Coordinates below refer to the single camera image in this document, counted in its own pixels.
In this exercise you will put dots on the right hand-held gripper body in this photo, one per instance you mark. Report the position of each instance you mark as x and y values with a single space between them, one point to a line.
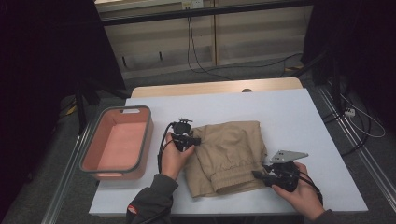
286 155

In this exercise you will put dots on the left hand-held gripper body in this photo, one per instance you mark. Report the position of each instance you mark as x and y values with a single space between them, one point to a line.
181 129

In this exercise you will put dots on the pink basket with grey rim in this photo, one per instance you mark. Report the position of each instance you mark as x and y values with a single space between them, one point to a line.
121 146

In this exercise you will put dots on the person's left hand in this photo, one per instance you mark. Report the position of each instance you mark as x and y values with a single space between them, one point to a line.
171 161

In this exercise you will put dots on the person's right hand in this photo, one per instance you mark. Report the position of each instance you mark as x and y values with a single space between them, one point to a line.
299 199

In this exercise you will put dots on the white power strip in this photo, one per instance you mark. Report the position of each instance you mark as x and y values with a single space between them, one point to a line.
350 112

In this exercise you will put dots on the black metal stand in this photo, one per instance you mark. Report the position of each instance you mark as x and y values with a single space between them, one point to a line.
335 84

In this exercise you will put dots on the black tripod stand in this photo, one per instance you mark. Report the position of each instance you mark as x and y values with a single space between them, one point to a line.
81 115

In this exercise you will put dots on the black horizontal bar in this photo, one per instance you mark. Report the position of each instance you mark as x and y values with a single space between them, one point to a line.
202 11

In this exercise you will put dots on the beige wooden cabinet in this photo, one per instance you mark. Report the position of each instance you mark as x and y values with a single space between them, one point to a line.
255 34

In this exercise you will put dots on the black curtain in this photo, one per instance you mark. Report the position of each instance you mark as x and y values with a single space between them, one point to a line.
37 62
367 46

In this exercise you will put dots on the aluminium floor rail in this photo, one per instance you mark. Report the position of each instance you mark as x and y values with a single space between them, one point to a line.
62 186
373 168

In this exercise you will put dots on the white wall socket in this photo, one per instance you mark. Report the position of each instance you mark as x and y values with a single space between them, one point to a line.
196 3

